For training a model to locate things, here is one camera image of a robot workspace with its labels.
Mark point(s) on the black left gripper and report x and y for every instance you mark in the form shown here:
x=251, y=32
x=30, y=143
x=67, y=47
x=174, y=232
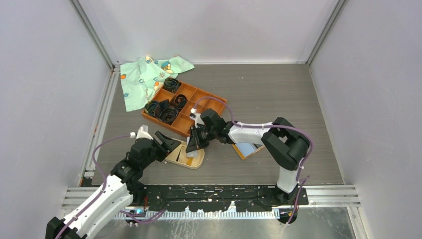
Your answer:
x=168, y=144

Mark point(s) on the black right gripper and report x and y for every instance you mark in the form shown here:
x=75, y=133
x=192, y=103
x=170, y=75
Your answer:
x=194, y=144

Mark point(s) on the cream oval plastic tray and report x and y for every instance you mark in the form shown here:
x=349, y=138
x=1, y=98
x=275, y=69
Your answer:
x=198, y=156

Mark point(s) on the orange leather card holder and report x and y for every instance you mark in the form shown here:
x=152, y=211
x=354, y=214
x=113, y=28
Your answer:
x=245, y=150

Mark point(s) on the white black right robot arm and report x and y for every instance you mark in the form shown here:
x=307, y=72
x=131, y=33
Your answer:
x=286, y=144

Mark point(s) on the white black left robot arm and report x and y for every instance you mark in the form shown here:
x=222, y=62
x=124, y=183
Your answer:
x=119, y=189

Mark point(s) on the gold VIP credit card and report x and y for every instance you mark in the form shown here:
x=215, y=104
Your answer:
x=184, y=159

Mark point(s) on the black rolled belt large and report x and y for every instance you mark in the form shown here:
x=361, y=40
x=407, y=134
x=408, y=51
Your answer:
x=166, y=112

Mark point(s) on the orange wooden compartment tray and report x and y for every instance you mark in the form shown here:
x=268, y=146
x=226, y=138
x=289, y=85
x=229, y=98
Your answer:
x=197, y=98

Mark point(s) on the black rolled belt left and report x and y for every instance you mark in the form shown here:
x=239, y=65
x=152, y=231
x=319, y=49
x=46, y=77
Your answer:
x=151, y=107

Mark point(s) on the black rolled belt middle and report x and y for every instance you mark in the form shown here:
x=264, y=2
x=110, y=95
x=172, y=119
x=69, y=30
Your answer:
x=178, y=101

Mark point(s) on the black rolled belt top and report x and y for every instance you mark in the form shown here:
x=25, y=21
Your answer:
x=171, y=85

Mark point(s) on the green patterned cloth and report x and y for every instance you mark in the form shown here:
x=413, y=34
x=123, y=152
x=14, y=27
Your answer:
x=141, y=79

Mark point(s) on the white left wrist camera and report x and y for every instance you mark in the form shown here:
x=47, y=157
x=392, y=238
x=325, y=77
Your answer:
x=141, y=133

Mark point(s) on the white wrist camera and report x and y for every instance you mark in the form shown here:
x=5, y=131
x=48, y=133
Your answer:
x=196, y=117
x=141, y=133

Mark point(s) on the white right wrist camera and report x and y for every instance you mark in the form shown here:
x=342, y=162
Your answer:
x=196, y=117

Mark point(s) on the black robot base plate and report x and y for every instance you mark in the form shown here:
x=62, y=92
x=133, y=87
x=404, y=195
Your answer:
x=214, y=198

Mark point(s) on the white slotted cable duct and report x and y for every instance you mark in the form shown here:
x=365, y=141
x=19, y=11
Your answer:
x=201, y=215

